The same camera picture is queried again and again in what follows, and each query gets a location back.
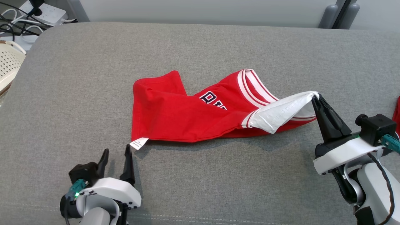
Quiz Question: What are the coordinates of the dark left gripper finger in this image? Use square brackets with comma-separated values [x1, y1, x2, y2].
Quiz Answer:
[120, 144, 136, 186]
[97, 148, 110, 179]

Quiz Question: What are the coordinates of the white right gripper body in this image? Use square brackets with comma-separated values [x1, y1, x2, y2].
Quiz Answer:
[313, 132, 387, 176]

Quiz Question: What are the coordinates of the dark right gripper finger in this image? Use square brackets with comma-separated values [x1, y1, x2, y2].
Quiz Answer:
[318, 94, 352, 140]
[312, 96, 337, 144]

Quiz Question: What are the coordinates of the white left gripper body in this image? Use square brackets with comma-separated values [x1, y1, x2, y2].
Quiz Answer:
[77, 177, 142, 209]

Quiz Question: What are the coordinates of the red shorts white stripe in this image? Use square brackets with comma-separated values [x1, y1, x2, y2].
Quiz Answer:
[392, 96, 400, 132]

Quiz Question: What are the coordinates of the red basketball jersey white trim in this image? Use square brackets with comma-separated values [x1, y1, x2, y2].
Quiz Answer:
[129, 68, 320, 151]

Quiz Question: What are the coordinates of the grey fabric sofa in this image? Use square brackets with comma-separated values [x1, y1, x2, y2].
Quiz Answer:
[0, 22, 400, 225]

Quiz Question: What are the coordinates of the grey partition foot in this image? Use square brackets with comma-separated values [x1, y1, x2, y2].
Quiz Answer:
[318, 4, 338, 29]
[339, 3, 360, 30]
[67, 0, 90, 23]

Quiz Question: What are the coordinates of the cream perforated laundry basket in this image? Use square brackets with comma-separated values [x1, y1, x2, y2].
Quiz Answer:
[0, 40, 27, 98]

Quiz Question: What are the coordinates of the white power strip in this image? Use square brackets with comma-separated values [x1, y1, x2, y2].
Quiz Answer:
[19, 0, 68, 26]
[0, 33, 42, 51]

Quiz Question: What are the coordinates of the black plug adapter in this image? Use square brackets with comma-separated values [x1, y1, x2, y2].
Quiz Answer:
[28, 0, 45, 17]

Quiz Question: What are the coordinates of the teal left camera connector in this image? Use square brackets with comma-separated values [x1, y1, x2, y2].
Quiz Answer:
[65, 178, 87, 201]

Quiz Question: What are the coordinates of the teal camera connector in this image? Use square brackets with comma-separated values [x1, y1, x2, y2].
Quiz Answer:
[65, 178, 87, 201]
[381, 134, 400, 154]

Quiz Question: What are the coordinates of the teal right camera connector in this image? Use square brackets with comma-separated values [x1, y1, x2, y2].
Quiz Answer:
[381, 134, 400, 154]

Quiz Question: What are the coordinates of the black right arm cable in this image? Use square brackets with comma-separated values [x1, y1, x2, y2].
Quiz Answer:
[370, 152, 393, 225]

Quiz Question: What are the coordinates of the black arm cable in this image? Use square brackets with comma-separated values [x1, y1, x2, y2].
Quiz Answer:
[370, 152, 393, 225]
[63, 200, 71, 225]

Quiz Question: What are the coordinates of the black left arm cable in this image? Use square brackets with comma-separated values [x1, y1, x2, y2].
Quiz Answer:
[63, 200, 71, 225]

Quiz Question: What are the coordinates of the white floor cable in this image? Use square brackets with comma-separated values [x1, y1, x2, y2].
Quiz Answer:
[0, 8, 77, 44]

